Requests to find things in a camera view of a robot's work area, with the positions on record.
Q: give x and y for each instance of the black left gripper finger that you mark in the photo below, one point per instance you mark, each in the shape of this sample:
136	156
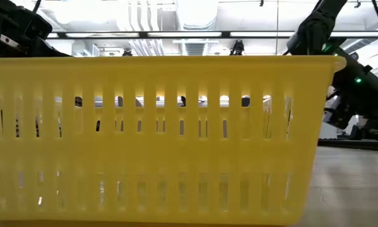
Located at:
54	53

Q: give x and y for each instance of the black frame clamp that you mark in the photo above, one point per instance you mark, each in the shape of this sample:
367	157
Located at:
127	53
237	48

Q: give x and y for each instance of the black aluminium rig frame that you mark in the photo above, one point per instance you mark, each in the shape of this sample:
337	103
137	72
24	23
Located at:
349	144

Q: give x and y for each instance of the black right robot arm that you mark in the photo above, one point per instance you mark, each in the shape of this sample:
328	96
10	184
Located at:
315	31

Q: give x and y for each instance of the black overhead crossbar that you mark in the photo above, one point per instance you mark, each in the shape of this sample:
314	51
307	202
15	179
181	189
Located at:
143	34

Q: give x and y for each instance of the yellow slotted plastic basket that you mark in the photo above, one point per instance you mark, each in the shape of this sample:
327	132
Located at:
163	151

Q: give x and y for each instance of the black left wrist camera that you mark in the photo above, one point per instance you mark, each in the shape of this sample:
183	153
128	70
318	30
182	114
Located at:
38	26

